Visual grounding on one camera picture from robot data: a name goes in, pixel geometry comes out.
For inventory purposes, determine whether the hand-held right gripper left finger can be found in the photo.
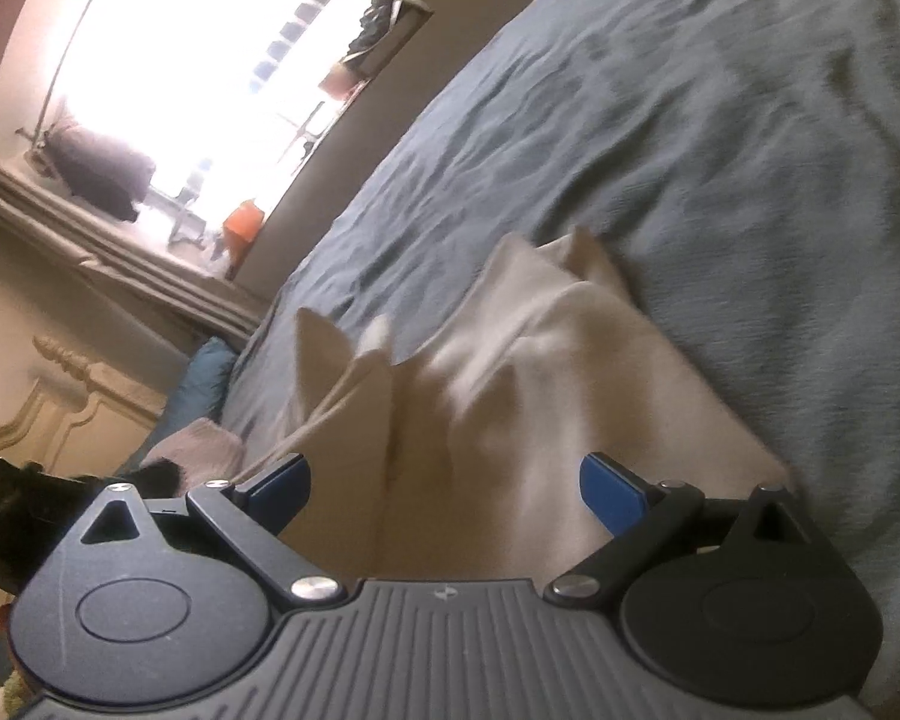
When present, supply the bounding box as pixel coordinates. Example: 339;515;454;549
79;452;346;605

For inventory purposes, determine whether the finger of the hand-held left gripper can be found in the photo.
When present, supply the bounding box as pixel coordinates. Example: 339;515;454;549
124;461;182;500

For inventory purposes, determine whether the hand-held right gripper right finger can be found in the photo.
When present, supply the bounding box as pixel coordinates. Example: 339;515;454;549
544;452;815;607

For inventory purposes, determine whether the beige zip hoodie black trim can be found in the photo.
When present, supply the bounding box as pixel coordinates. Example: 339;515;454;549
285;229;800;582

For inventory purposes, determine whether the pink checked knit sweater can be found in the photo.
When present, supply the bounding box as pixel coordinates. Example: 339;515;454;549
139;418;245;500

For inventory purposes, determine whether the blue pillow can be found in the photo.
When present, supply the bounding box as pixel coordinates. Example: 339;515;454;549
124;336;239;466

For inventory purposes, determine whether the cream headboard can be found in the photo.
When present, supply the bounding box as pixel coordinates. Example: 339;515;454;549
0;334;170;477

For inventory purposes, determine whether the orange paper bag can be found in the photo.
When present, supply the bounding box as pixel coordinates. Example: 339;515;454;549
221;199;265;248

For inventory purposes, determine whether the dark blurry hanging object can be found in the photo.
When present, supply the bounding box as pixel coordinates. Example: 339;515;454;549
41;120;158;224

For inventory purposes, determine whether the grey bed blanket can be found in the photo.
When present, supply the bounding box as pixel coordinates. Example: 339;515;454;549
217;0;900;720

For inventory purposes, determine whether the pink clay pot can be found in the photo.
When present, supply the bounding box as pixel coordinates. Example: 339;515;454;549
321;64;357;100

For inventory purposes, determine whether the bright window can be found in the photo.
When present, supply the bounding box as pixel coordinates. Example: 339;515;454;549
41;0;432;282

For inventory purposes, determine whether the black bag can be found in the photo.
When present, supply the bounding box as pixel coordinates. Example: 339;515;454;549
345;0;413;57

